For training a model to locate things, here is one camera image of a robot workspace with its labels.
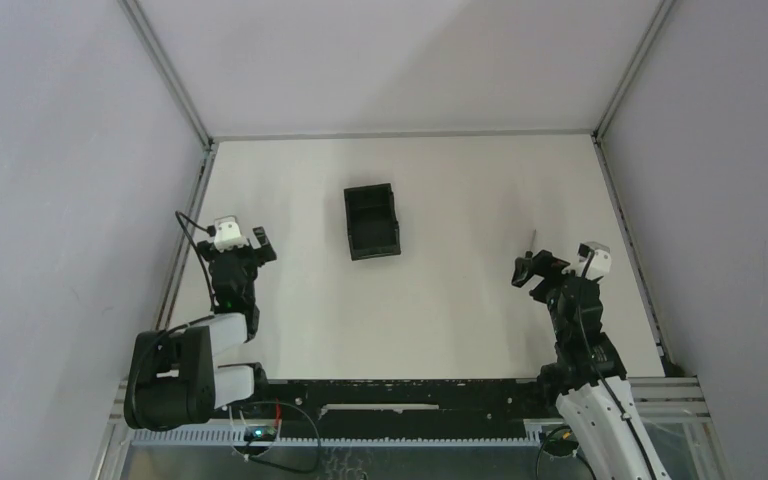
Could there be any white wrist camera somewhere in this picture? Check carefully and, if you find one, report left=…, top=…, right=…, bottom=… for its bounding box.
left=578, top=241, right=612, bottom=281
left=212, top=215, right=250, bottom=252

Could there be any black cable loop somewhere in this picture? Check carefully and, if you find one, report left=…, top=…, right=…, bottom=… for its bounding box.
left=228, top=399, right=324, bottom=476

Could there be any screwdriver with metal shaft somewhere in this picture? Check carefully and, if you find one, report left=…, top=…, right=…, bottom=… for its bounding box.
left=522, top=230, right=537, bottom=261

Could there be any small electronics board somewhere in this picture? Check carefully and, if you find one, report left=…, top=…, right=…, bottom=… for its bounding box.
left=243, top=426, right=278, bottom=443

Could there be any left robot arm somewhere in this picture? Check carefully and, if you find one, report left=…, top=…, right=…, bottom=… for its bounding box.
left=123, top=221, right=277, bottom=431

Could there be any slotted cable duct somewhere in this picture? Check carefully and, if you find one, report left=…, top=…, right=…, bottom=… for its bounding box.
left=128, top=423, right=544, bottom=448

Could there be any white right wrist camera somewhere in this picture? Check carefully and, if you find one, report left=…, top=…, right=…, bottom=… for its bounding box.
left=578, top=241, right=612, bottom=281

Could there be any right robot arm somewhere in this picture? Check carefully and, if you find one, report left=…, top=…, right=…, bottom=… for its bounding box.
left=511, top=242, right=670, bottom=479

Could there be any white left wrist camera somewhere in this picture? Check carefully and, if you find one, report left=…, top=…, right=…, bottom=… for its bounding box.
left=212, top=215, right=250, bottom=252

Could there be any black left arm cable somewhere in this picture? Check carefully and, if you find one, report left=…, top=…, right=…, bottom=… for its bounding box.
left=174, top=210, right=218, bottom=313

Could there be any black plastic bin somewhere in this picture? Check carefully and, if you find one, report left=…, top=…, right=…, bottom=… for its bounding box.
left=343, top=183, right=401, bottom=261

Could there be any black mounting rail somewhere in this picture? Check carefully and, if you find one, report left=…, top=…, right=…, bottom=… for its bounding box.
left=259, top=379, right=560, bottom=441

